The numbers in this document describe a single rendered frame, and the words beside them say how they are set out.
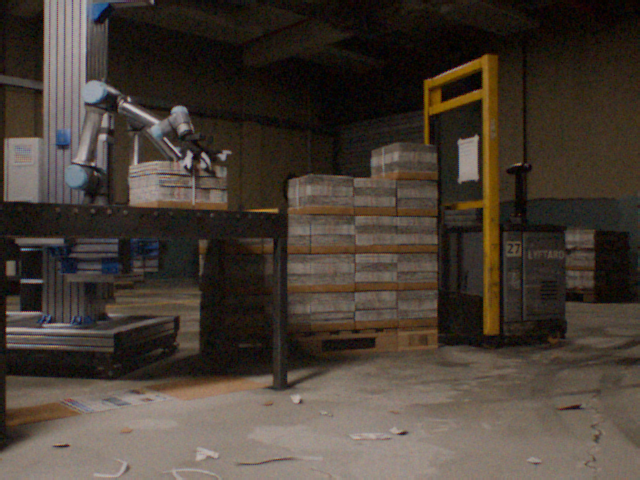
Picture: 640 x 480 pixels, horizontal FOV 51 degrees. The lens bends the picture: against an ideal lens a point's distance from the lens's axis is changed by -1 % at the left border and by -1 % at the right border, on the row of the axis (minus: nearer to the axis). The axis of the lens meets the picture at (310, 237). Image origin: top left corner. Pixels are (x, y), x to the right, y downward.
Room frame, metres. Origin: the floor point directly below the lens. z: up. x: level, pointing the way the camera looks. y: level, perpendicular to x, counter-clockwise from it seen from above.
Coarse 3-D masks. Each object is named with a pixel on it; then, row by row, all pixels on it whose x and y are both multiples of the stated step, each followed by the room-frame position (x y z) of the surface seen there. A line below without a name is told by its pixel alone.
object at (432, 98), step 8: (424, 88) 4.89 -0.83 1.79; (440, 88) 4.85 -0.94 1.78; (424, 96) 4.89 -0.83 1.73; (432, 96) 4.91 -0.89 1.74; (440, 96) 4.85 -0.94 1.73; (424, 104) 4.89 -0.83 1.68; (432, 104) 4.91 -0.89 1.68; (424, 112) 4.89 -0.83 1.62; (424, 120) 4.89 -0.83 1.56; (432, 120) 4.84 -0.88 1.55; (424, 128) 4.89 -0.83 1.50; (432, 128) 4.84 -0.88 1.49; (424, 136) 4.90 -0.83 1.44; (432, 136) 4.84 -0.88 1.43; (432, 144) 4.84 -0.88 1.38
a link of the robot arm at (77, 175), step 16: (96, 96) 3.23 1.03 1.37; (112, 96) 3.32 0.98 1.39; (96, 112) 3.27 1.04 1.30; (96, 128) 3.29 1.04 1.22; (80, 144) 3.28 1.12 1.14; (96, 144) 3.31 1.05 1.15; (80, 160) 3.28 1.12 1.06; (64, 176) 3.28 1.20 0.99; (80, 176) 3.25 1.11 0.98; (96, 176) 3.37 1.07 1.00
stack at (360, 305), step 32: (288, 224) 3.92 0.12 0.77; (320, 224) 3.99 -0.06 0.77; (352, 224) 4.07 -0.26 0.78; (384, 224) 4.15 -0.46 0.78; (256, 256) 3.84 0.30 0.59; (288, 256) 3.91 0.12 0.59; (320, 256) 4.00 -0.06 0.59; (352, 256) 4.06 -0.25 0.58; (384, 256) 4.15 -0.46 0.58; (256, 320) 3.84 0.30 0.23; (288, 320) 3.91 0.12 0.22; (320, 320) 3.99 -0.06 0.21; (352, 320) 4.07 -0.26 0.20; (256, 352) 3.98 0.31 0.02; (288, 352) 4.05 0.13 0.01; (320, 352) 3.99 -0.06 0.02; (352, 352) 4.06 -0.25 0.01
